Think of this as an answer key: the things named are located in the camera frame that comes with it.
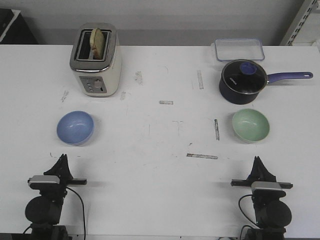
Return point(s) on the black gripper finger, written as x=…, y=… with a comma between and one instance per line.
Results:
x=67, y=174
x=264, y=174
x=58, y=166
x=255, y=168

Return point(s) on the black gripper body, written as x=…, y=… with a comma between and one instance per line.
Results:
x=59, y=191
x=246, y=183

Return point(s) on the blue bowl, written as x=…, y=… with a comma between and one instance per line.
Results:
x=75, y=128

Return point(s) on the green bowl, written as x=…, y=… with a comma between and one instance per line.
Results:
x=250, y=125

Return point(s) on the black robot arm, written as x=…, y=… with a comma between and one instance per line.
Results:
x=44, y=211
x=271, y=214

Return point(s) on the dark blue saucepan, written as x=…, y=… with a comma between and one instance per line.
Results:
x=242, y=99

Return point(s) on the cream and chrome toaster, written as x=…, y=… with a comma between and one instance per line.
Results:
x=97, y=77

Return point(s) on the glass pot lid blue knob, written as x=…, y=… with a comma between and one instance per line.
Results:
x=244, y=76

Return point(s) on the clear plastic food container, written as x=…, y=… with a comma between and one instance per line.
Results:
x=229, y=49

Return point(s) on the slice of toast bread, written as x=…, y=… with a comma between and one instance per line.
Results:
x=97, y=43

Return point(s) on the black box in corner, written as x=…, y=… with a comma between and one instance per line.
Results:
x=14, y=29

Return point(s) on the grey metal shelf upright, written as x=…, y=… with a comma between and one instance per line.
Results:
x=304, y=29

